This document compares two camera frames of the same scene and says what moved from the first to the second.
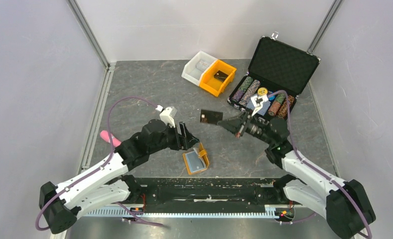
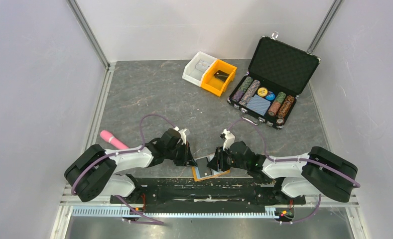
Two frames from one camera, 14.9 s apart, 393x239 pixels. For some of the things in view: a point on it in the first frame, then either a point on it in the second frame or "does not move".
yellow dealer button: [262, 91] does not move
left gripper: [184, 142] → [187, 154]
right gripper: [238, 125] → [217, 162]
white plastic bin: [193, 70] does not move
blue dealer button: [272, 98] does not move
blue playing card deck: [262, 110] does not move
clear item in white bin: [202, 64] does not move
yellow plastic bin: [217, 76] does not move
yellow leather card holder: [196, 160] → [196, 176]
